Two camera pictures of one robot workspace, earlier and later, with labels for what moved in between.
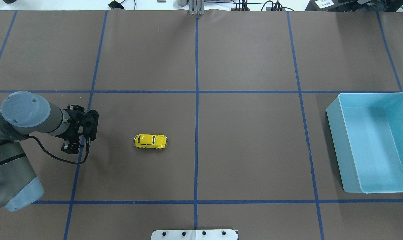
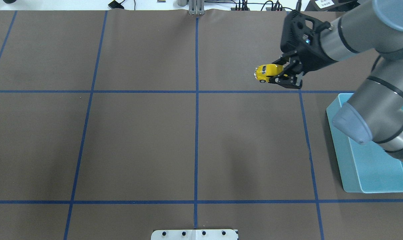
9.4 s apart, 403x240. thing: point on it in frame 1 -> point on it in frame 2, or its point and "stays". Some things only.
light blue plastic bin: [373, 134] stays
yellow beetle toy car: [149, 141] -> [263, 72]
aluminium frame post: [196, 7] stays
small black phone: [115, 4] stays
